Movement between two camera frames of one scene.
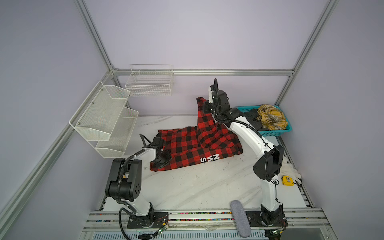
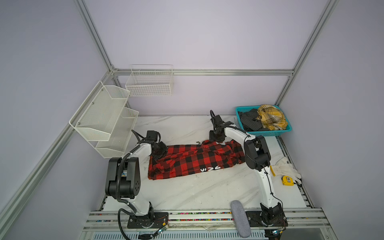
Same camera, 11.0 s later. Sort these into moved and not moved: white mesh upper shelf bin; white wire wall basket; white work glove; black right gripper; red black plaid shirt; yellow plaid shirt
Moved: red black plaid shirt; black right gripper
Not moved: yellow plaid shirt; white work glove; white mesh upper shelf bin; white wire wall basket
